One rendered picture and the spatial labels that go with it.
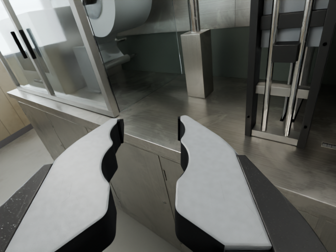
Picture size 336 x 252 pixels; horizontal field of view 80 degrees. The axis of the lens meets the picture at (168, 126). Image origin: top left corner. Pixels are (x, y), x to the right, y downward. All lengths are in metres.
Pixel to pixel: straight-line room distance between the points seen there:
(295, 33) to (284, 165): 0.31
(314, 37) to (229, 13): 0.56
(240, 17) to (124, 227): 1.45
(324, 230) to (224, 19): 0.87
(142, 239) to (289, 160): 1.15
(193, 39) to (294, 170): 0.57
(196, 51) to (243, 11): 0.30
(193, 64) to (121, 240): 1.21
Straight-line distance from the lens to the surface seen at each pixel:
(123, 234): 1.60
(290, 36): 0.58
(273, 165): 0.59
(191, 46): 0.87
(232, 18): 1.07
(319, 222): 0.64
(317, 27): 0.57
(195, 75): 0.90
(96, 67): 0.84
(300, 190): 0.55
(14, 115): 3.55
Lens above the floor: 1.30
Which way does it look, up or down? 32 degrees down
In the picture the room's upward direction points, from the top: 11 degrees counter-clockwise
